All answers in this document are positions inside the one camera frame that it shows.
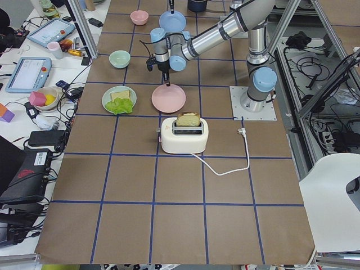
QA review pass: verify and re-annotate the blue plate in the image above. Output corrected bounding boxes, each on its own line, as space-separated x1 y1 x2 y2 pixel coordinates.
159 11 187 33

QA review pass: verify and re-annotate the white toaster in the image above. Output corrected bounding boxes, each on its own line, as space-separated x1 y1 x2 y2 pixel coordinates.
159 117 209 154

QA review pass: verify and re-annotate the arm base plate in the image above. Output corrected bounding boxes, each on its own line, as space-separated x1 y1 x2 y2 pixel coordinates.
229 86 277 121

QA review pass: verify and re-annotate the green plate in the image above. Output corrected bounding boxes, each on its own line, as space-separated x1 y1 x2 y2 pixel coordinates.
102 86 137 114

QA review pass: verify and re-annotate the beige bowl with fruit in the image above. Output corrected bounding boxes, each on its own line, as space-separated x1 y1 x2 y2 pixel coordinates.
29 86 62 112

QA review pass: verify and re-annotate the green lettuce leaf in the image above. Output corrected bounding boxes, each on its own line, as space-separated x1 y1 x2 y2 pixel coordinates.
105 98 133 115

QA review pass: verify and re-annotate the toast slice in toaster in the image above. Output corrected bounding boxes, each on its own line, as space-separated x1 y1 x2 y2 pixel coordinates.
176 112 200 127

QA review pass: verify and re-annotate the blue teach pendant tablet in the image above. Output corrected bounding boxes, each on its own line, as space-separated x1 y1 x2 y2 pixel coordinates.
27 18 75 47

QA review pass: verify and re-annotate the white toaster power cable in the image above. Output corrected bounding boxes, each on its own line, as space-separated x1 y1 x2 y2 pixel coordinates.
190 128 250 177

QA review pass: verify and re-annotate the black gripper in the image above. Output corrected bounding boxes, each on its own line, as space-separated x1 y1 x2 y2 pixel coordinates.
146 55 170 86
169 0 174 14

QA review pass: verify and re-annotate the dark blue pot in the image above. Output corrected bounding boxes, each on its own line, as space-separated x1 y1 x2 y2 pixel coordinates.
187 0 208 12

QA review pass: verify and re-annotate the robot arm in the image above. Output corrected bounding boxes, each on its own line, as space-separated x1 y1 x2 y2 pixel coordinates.
146 1 277 113

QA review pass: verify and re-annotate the aluminium frame post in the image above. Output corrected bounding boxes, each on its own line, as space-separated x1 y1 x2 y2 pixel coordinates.
65 0 98 59

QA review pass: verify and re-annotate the bread slice on plate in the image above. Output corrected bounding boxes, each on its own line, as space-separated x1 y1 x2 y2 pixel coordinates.
110 90 131 101

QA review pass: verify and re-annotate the pink cup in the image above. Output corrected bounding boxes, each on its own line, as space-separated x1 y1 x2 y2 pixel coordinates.
47 42 64 59

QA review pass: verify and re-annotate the green bowl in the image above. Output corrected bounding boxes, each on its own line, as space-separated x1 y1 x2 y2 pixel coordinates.
109 50 131 69

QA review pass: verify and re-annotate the white chair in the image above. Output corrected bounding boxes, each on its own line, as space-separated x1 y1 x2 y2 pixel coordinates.
299 153 359 253

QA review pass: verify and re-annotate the pink plate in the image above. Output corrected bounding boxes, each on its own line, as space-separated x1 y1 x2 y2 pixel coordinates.
151 84 186 113

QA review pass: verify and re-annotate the pink bowl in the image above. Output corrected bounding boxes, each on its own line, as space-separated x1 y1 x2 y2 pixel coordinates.
130 10 149 26

